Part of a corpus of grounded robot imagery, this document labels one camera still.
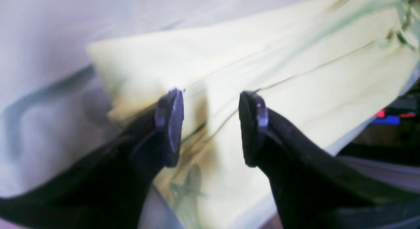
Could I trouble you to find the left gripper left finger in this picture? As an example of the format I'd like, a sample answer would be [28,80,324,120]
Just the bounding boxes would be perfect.
[0,89,184,229]

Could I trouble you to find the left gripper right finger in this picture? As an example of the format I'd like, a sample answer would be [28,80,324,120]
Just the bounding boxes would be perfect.
[239,91,420,229]

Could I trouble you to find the light yellow-green T-shirt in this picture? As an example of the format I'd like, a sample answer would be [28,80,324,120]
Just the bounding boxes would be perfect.
[87,0,419,229]

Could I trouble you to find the blue orange bar clamp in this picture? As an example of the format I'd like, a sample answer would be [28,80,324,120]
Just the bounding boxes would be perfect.
[371,109,419,126]

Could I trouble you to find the grey-green table cloth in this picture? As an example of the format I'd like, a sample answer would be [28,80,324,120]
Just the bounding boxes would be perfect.
[0,0,420,229]

